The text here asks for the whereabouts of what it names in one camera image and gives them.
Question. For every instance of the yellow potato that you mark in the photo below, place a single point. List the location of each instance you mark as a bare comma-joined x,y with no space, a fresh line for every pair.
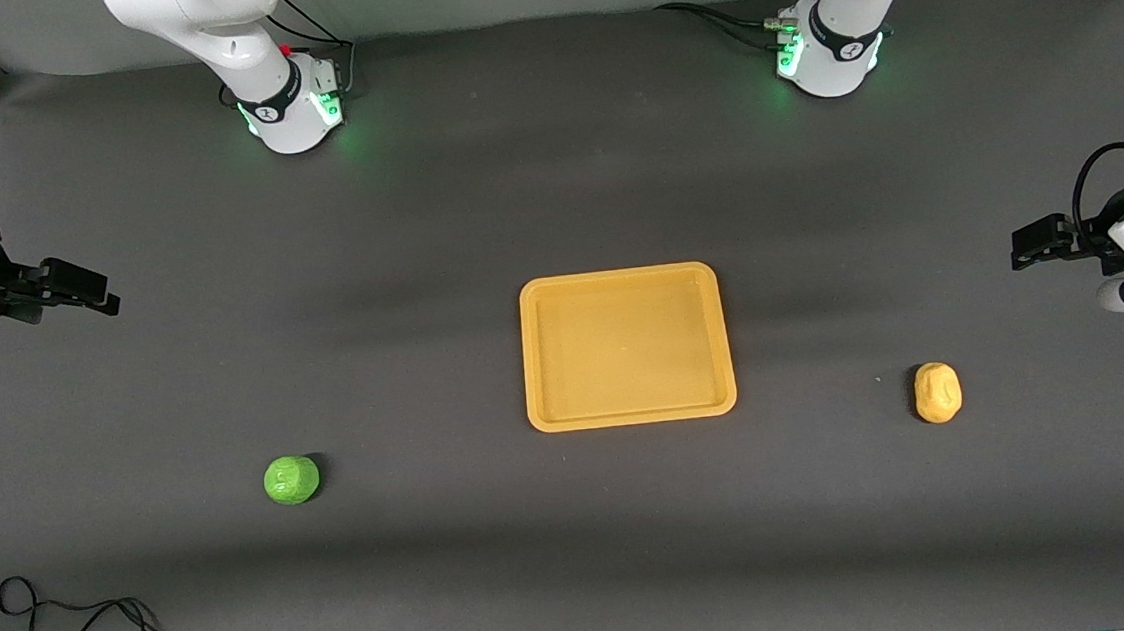
937,393

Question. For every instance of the green apple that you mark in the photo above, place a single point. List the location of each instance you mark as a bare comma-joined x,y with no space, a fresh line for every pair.
291,480

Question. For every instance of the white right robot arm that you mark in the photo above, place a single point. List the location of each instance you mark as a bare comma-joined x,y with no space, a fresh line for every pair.
229,41

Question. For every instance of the orange plastic tray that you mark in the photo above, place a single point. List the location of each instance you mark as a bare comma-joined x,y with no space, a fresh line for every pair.
625,351

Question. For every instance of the dark grey table mat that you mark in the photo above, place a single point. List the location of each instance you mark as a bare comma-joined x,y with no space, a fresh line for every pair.
553,206

